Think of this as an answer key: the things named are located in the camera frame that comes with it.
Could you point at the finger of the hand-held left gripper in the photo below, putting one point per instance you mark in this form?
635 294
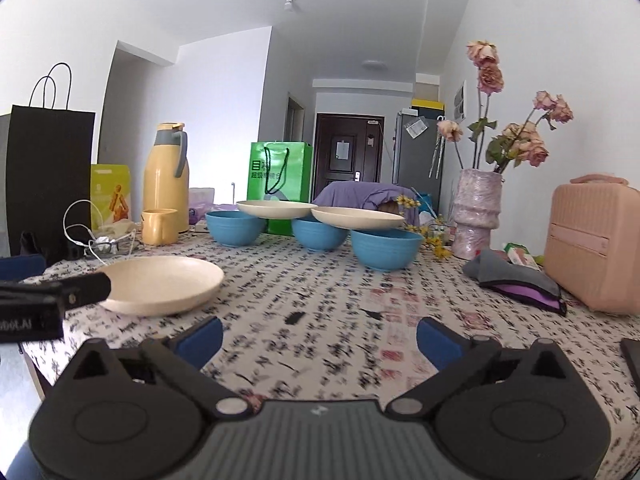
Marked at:
20 267

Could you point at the yellow box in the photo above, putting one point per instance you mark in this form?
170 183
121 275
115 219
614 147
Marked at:
427 105

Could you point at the black flat device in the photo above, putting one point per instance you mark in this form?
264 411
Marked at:
631 357

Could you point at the pink hard case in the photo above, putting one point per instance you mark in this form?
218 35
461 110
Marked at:
595 255

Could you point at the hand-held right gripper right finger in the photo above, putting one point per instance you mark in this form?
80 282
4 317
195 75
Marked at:
439 344

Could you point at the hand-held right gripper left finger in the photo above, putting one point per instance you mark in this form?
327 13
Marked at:
202 342

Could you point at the yellow cup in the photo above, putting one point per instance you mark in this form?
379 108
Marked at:
160 227

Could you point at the round ceiling light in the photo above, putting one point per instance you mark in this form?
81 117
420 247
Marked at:
375 65

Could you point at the grey refrigerator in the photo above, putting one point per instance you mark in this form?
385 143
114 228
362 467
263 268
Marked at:
417 155

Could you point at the green paper bag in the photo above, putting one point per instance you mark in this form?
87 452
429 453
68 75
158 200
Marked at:
295 170

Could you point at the green and red snack packet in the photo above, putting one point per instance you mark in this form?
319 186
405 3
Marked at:
520 255

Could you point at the black pouch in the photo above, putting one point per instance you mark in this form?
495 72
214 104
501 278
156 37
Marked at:
50 247

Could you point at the beige round plate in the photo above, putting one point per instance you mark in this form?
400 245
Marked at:
280 208
165 282
357 217

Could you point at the yellow flower branch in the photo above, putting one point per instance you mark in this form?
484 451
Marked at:
432 237

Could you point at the white smoke detector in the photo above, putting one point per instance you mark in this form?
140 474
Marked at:
289 2

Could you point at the dark brown door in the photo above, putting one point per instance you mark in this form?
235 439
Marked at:
345 150

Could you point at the yellow thermos jug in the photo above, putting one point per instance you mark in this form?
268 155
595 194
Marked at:
165 180

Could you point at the black paper bag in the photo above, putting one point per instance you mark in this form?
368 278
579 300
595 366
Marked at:
50 175

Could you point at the purple cloth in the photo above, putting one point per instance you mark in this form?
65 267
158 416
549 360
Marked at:
360 194

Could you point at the blue bowl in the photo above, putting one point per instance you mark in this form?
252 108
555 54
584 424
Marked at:
235 230
317 237
387 252

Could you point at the grey and purple pouch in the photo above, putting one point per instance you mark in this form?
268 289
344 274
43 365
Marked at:
515 280

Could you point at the clear plastic bag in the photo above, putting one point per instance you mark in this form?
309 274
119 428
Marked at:
202 200

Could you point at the pink ribbed vase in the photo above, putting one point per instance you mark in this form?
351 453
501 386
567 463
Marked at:
477 210

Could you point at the yellow-green snack box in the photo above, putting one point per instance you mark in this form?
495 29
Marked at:
112 190

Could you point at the printed tablecloth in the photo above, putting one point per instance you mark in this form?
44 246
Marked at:
325 300

